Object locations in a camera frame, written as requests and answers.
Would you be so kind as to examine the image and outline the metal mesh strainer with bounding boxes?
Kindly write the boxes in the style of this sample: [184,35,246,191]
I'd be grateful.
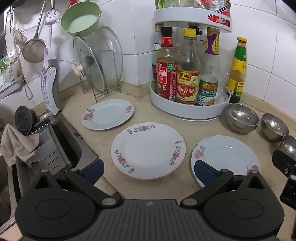
[22,0,50,63]

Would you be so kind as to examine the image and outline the white two-tier condiment rack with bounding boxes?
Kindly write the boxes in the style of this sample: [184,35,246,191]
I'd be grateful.
[149,7,232,121]

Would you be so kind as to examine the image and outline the purple label sauce bottle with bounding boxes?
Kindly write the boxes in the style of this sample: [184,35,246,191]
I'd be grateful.
[198,27,220,106]

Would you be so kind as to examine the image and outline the black sink plug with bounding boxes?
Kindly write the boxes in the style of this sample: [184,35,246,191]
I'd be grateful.
[14,106,37,135]

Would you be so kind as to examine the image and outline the large floral white plate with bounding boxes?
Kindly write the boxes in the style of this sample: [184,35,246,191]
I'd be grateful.
[111,122,186,180]

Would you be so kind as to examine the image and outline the clear plastic bag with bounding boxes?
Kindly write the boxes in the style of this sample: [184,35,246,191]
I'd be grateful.
[214,68,231,105]

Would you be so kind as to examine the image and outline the metal wire lid rack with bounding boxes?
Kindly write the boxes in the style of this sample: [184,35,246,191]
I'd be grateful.
[80,70,122,103]

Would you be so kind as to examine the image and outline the clear printed plastic package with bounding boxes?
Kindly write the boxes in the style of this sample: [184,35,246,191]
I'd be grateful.
[200,0,232,19]

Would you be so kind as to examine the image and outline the steel sink drain tray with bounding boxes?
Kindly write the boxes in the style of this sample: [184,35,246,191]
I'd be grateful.
[16,120,75,175]

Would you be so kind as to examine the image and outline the beige dish cloth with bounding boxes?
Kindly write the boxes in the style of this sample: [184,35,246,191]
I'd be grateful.
[0,124,40,168]

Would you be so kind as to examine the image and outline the red packet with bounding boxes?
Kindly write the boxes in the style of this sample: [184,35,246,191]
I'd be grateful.
[208,14,230,25]

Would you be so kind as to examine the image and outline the metal bead chain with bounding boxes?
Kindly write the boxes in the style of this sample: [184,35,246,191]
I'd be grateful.
[18,53,33,100]

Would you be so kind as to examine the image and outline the small floral white plate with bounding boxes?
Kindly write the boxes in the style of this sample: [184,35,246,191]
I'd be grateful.
[81,99,134,130]
[191,136,261,188]

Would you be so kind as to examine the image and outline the red label soy sauce bottle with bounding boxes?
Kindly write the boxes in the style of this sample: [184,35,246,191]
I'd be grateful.
[155,27,179,102]

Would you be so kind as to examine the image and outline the dark glass bottle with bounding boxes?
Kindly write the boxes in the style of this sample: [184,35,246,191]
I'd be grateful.
[152,23,163,82]

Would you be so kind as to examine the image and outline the yellow cap vinegar bottle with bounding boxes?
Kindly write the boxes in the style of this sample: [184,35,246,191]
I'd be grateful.
[176,28,201,106]

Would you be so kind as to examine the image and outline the green labelled packet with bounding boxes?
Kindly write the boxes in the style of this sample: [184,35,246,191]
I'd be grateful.
[0,66,22,90]

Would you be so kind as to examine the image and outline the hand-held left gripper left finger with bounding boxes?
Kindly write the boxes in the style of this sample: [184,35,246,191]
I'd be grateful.
[29,159,122,208]

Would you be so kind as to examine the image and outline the white grey kitchen tool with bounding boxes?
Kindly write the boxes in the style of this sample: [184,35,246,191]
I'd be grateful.
[41,8,62,115]

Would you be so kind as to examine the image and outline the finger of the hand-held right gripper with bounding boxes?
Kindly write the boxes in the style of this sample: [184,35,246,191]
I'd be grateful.
[280,175,296,207]
[272,149,296,178]

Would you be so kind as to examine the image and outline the stainless steel bowl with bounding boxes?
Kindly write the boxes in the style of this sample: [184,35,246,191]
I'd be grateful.
[279,134,296,159]
[261,113,289,142]
[225,103,259,133]

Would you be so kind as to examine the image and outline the stainless steel sink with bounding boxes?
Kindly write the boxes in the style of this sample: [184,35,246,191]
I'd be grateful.
[0,111,101,232]

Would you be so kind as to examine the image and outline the yellow green label bottle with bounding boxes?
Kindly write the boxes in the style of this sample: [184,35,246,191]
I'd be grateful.
[228,37,248,103]

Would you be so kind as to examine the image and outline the green bowl with spout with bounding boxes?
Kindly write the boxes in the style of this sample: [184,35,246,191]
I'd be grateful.
[60,0,103,37]

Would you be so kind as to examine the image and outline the glass pot lid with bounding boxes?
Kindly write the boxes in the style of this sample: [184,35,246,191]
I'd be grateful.
[73,25,123,92]

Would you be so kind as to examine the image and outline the small glass lid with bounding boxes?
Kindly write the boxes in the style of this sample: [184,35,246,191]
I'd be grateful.
[2,44,21,66]

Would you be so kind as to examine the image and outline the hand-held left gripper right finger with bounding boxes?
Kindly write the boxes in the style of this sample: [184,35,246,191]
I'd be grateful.
[181,160,269,208]

